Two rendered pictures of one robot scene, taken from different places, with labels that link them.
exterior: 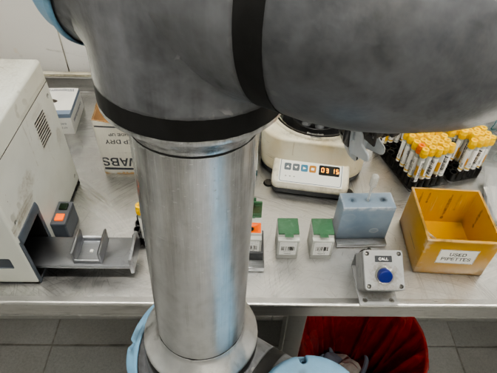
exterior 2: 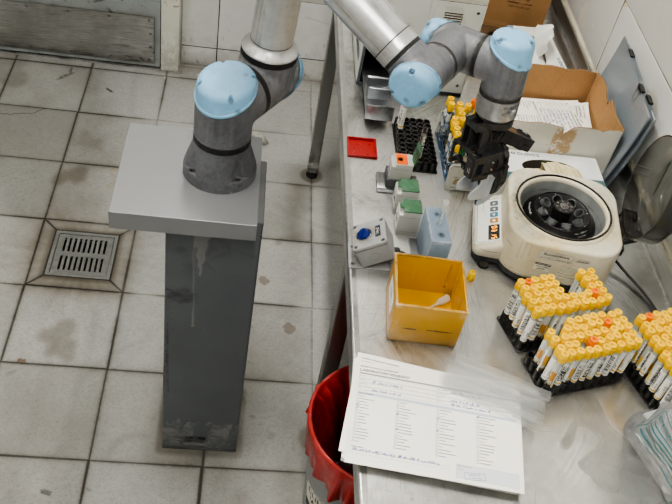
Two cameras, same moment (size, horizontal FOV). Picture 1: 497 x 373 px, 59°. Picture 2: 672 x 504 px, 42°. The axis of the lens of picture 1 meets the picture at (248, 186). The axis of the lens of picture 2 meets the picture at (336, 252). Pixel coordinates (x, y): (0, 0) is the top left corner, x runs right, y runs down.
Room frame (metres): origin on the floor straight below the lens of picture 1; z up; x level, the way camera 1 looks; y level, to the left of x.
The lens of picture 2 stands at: (0.23, -1.47, 2.10)
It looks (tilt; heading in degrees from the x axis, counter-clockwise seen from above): 44 degrees down; 82
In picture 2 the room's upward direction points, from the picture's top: 12 degrees clockwise
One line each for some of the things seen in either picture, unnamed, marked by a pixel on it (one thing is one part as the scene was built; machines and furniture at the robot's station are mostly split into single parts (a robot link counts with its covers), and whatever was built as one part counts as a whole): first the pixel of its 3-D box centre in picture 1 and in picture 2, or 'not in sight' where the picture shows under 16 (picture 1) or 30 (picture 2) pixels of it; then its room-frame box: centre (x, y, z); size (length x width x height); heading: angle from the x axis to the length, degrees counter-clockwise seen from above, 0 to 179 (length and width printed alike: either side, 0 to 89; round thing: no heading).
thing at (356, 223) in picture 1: (362, 217); (433, 242); (0.59, -0.23, 0.92); 0.10 x 0.07 x 0.10; 94
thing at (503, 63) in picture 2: not in sight; (506, 64); (0.62, -0.20, 1.33); 0.09 x 0.08 x 0.11; 150
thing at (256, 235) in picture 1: (250, 237); (399, 170); (0.53, -0.01, 0.92); 0.05 x 0.04 x 0.06; 1
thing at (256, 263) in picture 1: (250, 246); (397, 180); (0.53, -0.01, 0.89); 0.09 x 0.05 x 0.04; 1
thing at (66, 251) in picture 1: (78, 249); (377, 86); (0.48, 0.30, 0.92); 0.21 x 0.07 x 0.05; 92
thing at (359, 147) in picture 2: not in sight; (361, 147); (0.45, 0.11, 0.88); 0.07 x 0.07 x 0.01; 2
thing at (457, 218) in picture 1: (446, 231); (425, 299); (0.56, -0.38, 0.93); 0.13 x 0.13 x 0.10; 89
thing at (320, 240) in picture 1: (320, 238); (408, 217); (0.54, -0.14, 0.91); 0.05 x 0.04 x 0.07; 2
